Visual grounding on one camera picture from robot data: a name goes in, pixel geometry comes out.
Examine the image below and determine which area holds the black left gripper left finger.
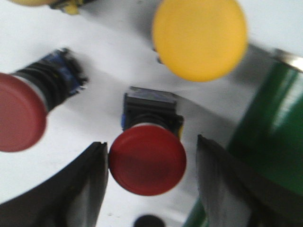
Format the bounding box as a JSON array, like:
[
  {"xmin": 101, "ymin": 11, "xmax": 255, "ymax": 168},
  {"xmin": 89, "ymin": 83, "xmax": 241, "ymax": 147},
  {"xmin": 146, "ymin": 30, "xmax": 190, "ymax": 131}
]
[{"xmin": 0, "ymin": 142, "xmax": 108, "ymax": 227}]

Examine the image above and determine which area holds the red mushroom push button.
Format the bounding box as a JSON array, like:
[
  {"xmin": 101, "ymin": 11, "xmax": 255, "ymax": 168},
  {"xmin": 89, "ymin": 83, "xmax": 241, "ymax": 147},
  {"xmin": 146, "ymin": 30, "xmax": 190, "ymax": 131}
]
[
  {"xmin": 0, "ymin": 48, "xmax": 88, "ymax": 152},
  {"xmin": 109, "ymin": 87, "xmax": 187, "ymax": 196}
]

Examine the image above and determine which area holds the yellow button at top edge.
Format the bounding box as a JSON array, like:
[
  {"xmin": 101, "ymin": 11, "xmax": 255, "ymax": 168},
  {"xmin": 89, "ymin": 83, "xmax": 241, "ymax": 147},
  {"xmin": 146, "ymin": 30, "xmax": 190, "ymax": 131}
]
[{"xmin": 10, "ymin": 0, "xmax": 94, "ymax": 15}]

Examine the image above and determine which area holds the black round object at bottom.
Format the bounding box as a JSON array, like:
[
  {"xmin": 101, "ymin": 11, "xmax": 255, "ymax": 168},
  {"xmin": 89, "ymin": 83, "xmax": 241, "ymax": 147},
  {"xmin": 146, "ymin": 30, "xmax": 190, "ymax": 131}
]
[{"xmin": 133, "ymin": 215, "xmax": 166, "ymax": 227}]

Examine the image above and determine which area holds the green conveyor belt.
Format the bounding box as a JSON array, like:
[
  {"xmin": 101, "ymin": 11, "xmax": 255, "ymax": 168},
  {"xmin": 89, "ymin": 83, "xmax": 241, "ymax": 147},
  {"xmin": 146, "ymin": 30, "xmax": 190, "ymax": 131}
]
[{"xmin": 187, "ymin": 63, "xmax": 303, "ymax": 227}]

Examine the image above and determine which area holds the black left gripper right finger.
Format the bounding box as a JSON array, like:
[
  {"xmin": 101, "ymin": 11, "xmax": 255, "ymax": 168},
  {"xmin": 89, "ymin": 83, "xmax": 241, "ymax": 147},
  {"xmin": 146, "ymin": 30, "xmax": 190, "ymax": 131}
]
[{"xmin": 196, "ymin": 135, "xmax": 303, "ymax": 227}]

